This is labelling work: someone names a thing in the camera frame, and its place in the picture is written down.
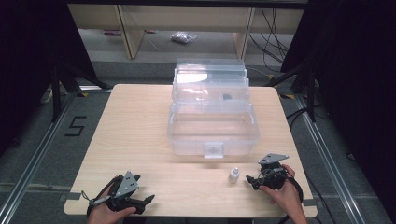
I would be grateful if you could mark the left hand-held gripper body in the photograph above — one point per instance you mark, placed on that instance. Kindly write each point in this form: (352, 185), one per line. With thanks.
(126, 184)

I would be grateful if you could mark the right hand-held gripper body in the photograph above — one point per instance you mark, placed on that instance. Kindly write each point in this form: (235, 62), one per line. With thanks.
(273, 174)

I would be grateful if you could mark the small white dropper bottle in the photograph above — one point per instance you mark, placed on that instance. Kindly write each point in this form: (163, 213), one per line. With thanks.
(233, 175)

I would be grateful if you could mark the clear plastic storage box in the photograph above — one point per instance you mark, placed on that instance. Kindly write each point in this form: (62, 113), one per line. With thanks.
(213, 124)

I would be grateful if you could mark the person's right hand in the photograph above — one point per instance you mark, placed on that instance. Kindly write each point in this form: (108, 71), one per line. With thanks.
(288, 197)

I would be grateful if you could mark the person's left hand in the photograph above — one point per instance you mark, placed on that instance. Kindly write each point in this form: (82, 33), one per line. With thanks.
(104, 214)

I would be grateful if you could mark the small dark object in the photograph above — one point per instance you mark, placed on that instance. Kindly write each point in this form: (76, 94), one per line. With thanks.
(227, 96)

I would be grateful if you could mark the black metal stand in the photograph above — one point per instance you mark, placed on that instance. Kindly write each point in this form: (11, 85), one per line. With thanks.
(62, 81)
(306, 84)

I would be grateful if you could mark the clear plastic bag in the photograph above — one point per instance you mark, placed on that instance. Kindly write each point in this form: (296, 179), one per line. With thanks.
(183, 37)

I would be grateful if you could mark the metal floor rail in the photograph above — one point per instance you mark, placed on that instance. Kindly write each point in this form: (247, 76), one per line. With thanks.
(34, 155)
(330, 161)

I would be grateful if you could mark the light wooden desk frame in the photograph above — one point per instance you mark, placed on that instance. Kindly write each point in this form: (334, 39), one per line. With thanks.
(186, 18)

